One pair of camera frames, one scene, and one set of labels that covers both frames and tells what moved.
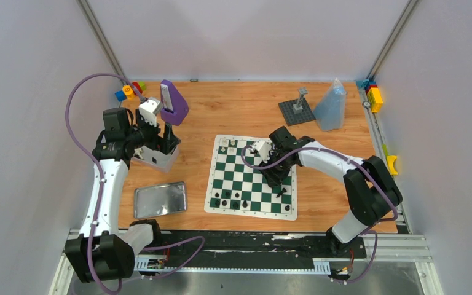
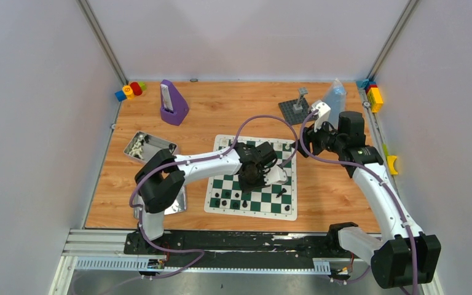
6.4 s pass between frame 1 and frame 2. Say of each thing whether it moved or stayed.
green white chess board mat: stayed
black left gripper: moved
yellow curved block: stayed
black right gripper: moved
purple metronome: stayed
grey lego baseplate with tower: stayed
